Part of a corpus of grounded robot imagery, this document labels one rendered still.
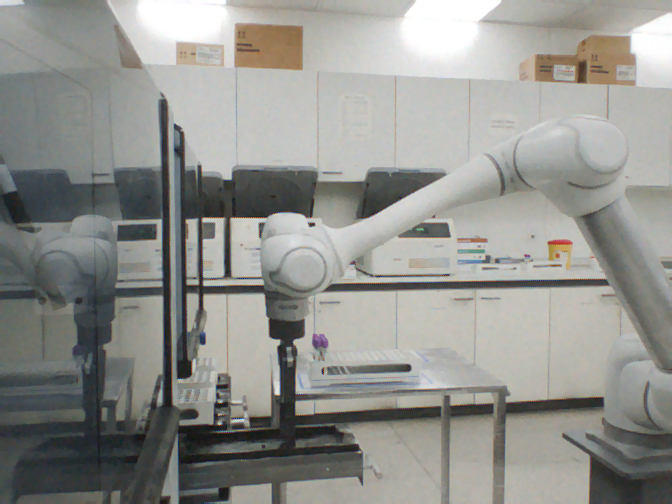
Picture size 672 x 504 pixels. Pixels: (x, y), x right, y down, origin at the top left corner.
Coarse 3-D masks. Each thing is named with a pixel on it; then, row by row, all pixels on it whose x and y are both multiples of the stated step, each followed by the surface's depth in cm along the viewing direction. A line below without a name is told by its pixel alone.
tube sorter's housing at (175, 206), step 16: (176, 160) 159; (176, 176) 159; (176, 192) 159; (176, 208) 159; (176, 224) 160; (176, 240) 160; (176, 256) 160; (176, 272) 160; (176, 288) 161; (176, 304) 161; (176, 320) 161; (176, 336) 161; (176, 352) 100; (176, 368) 100; (176, 384) 100; (176, 400) 100; (176, 448) 99; (176, 464) 99; (176, 480) 98; (176, 496) 98; (192, 496) 105; (208, 496) 106; (224, 496) 106
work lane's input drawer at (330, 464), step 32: (192, 448) 112; (224, 448) 112; (256, 448) 112; (288, 448) 108; (320, 448) 109; (352, 448) 110; (192, 480) 104; (224, 480) 105; (256, 480) 106; (288, 480) 107
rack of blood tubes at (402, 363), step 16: (336, 352) 159; (352, 352) 159; (368, 352) 160; (384, 352) 159; (400, 352) 159; (320, 368) 149; (336, 368) 157; (352, 368) 160; (368, 368) 160; (384, 368) 161; (400, 368) 162; (416, 368) 152; (320, 384) 149
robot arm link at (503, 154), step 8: (520, 136) 117; (504, 144) 121; (512, 144) 118; (488, 152) 122; (496, 152) 121; (504, 152) 120; (512, 152) 118; (496, 160) 120; (504, 160) 120; (512, 160) 118; (504, 168) 120; (512, 168) 118; (504, 176) 120; (512, 176) 119; (520, 176) 117; (504, 184) 120; (512, 184) 121; (520, 184) 119; (504, 192) 122; (512, 192) 124
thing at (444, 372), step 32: (416, 352) 186; (448, 352) 187; (352, 384) 150; (384, 384) 150; (416, 384) 150; (448, 384) 150; (480, 384) 150; (448, 416) 192; (448, 448) 193; (448, 480) 194
